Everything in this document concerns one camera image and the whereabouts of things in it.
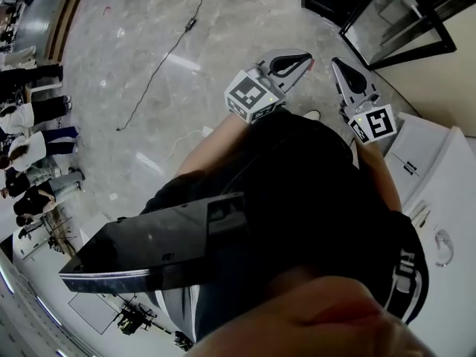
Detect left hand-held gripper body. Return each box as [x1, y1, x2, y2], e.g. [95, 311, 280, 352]
[225, 62, 287, 124]

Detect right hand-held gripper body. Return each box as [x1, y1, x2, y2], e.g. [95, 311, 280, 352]
[340, 91, 396, 145]

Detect person's left forearm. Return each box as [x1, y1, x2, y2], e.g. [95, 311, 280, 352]
[174, 115, 254, 180]

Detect person's right forearm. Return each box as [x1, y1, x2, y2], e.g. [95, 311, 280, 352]
[356, 139, 405, 213]

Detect white cabinet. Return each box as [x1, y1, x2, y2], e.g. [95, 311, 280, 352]
[385, 112, 476, 357]

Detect person's black trousers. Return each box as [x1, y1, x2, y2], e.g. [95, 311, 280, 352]
[239, 108, 360, 173]

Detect person's black shirt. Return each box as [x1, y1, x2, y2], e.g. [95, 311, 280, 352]
[140, 132, 431, 344]

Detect brown curved step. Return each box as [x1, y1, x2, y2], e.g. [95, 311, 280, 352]
[44, 0, 89, 62]

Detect ceiling light strip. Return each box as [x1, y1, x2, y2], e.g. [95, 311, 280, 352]
[0, 264, 15, 294]
[34, 295, 62, 327]

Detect white charger cable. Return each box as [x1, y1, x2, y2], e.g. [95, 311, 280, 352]
[122, 125, 213, 178]

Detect black power adapter cable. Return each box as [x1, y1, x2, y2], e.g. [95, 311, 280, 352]
[115, 0, 213, 132]

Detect coiled white cord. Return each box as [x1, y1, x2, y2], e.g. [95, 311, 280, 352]
[434, 228, 455, 268]

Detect black head mount plate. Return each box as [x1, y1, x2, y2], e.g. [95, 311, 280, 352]
[58, 191, 249, 294]

